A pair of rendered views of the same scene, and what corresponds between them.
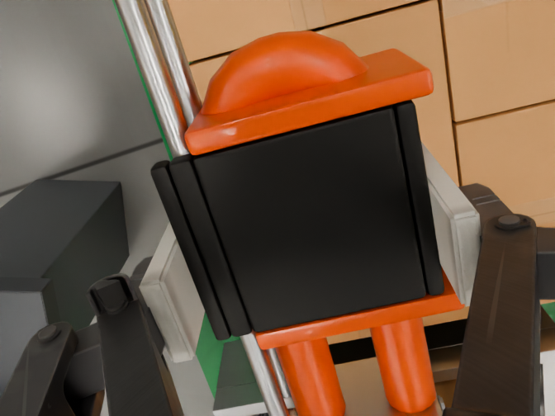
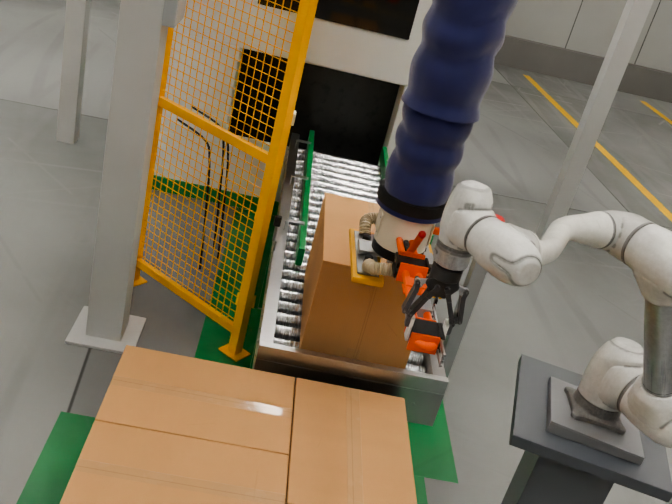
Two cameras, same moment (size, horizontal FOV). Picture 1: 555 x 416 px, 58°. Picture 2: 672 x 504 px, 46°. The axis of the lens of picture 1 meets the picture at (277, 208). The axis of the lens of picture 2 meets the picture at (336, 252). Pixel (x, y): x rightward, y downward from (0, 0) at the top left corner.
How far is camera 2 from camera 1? 186 cm
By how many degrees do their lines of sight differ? 39
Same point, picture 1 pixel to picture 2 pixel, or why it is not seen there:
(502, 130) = (266, 443)
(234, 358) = (429, 411)
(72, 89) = not seen: outside the picture
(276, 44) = (426, 345)
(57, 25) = not seen: outside the picture
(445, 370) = (323, 357)
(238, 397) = (433, 384)
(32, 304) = (518, 432)
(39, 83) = not seen: outside the picture
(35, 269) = (533, 487)
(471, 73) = (277, 469)
